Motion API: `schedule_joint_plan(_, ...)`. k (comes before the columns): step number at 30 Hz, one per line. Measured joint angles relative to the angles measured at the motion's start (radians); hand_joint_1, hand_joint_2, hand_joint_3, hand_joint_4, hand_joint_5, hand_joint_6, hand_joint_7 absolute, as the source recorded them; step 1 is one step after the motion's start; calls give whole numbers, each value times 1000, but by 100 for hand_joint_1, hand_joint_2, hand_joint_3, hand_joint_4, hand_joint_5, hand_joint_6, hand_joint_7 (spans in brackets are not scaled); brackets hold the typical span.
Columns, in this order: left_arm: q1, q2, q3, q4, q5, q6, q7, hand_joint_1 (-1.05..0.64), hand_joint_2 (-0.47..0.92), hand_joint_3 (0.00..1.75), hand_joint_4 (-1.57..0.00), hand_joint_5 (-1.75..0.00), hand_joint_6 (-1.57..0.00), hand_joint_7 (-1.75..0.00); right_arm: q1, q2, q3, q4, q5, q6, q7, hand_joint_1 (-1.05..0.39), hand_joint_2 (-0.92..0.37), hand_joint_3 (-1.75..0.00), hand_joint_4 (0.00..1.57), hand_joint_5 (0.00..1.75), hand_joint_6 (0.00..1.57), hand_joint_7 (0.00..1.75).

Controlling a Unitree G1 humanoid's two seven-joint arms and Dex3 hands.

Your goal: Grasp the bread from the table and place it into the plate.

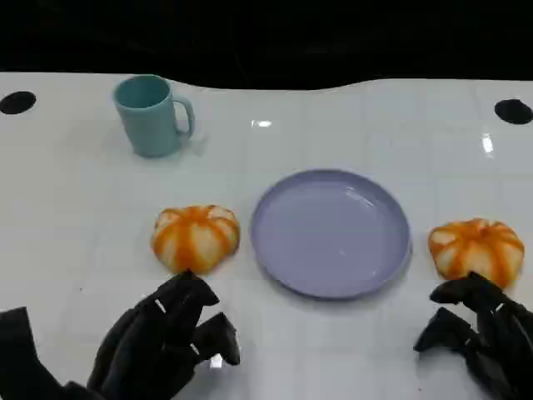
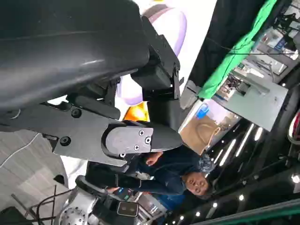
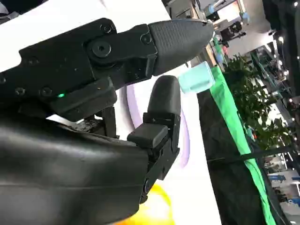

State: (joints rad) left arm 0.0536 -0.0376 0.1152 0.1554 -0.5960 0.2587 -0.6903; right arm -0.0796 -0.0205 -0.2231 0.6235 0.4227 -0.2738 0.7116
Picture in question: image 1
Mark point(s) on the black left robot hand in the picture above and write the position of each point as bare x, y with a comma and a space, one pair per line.
141, 346

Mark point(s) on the orange and white bread roll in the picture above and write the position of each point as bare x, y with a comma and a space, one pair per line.
193, 239
474, 250

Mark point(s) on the lilac plate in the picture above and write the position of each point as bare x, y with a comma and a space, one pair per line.
331, 237

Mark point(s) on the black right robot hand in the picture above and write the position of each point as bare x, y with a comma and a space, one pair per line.
504, 337

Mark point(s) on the pale green mug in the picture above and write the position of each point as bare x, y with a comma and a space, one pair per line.
147, 129

